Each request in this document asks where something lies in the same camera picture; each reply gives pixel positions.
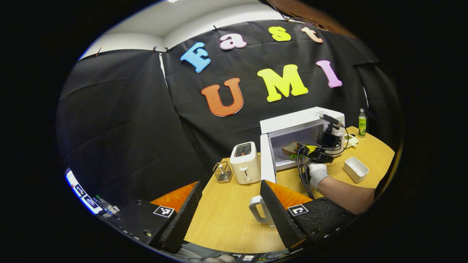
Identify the white mug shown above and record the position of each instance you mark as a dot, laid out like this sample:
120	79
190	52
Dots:
252	208

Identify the white microwave oven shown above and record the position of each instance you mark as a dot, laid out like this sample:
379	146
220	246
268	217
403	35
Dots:
292	122

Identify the black backdrop cloth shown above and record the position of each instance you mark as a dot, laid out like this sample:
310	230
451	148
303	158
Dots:
128	120

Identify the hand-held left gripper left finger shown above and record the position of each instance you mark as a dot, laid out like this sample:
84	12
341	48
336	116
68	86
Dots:
182	219

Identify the green drink bottle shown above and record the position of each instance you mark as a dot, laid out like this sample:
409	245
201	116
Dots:
362	126

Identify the clear plastic bottle green cap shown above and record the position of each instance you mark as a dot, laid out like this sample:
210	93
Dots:
106	206

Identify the computer monitor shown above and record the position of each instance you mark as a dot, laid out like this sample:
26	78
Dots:
82	193

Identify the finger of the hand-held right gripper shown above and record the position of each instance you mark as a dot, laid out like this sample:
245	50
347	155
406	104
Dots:
309	149

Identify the small white rectangular tray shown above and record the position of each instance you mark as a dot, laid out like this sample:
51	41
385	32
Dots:
356	171

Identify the white toaster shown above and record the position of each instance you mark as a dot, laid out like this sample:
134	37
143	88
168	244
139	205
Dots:
245	170

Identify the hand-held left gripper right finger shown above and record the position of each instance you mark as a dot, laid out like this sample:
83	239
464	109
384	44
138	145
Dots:
279	219

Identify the white divided dish of grains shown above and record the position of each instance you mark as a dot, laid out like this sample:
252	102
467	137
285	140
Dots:
353	141

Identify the sandwich with lettuce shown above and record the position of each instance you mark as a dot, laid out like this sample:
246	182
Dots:
290	148

